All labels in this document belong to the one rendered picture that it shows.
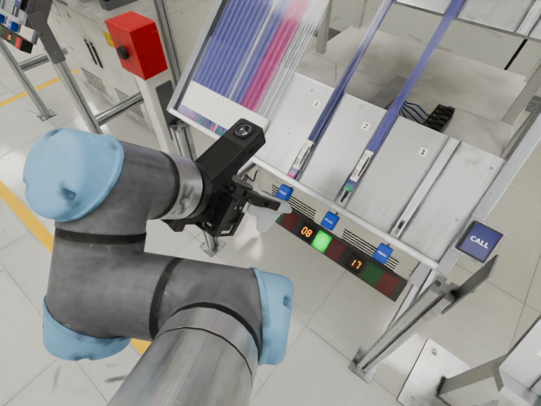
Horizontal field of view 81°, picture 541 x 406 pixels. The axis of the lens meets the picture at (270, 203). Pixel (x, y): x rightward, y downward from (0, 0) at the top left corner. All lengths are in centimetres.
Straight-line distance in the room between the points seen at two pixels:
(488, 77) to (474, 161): 77
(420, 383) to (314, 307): 41
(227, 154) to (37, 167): 21
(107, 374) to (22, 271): 60
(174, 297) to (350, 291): 110
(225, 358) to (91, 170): 17
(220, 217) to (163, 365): 27
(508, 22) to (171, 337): 65
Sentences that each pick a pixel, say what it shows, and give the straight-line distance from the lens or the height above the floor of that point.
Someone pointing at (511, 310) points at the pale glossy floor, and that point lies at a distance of 156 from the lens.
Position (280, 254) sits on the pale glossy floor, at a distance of 137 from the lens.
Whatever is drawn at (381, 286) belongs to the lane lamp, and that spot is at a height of 65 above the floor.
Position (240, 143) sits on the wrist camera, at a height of 92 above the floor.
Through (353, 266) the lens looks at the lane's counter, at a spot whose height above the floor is 66.
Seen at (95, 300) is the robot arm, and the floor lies 94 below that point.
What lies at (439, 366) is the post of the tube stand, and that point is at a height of 1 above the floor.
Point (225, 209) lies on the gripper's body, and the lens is 43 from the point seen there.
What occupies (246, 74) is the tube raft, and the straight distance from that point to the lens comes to 74.
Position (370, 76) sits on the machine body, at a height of 62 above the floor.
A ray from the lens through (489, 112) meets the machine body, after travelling 118.
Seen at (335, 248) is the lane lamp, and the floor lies 66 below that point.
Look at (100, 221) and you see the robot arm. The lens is 30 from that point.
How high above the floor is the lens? 119
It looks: 52 degrees down
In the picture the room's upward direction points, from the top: straight up
